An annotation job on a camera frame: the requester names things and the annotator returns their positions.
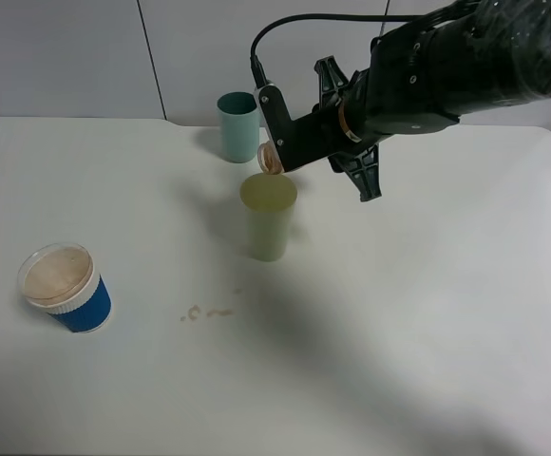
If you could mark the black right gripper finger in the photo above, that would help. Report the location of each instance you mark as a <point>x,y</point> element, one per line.
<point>333,84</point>
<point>360,163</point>

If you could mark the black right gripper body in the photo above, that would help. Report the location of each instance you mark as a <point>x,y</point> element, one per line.
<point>315,133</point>

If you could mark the clear plastic beverage bottle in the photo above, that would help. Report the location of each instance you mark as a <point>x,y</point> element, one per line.
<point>268,159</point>

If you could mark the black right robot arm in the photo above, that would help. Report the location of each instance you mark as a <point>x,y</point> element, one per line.
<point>424,77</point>

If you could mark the light green plastic cup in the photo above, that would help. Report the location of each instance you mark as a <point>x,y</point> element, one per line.
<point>269,201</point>

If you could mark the teal plastic cup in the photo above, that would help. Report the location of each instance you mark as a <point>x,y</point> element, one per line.
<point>239,126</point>

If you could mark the blue white ribbed cup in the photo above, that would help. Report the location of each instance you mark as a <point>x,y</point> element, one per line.
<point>63,281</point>

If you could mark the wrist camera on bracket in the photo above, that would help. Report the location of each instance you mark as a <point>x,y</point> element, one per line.
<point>279,126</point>

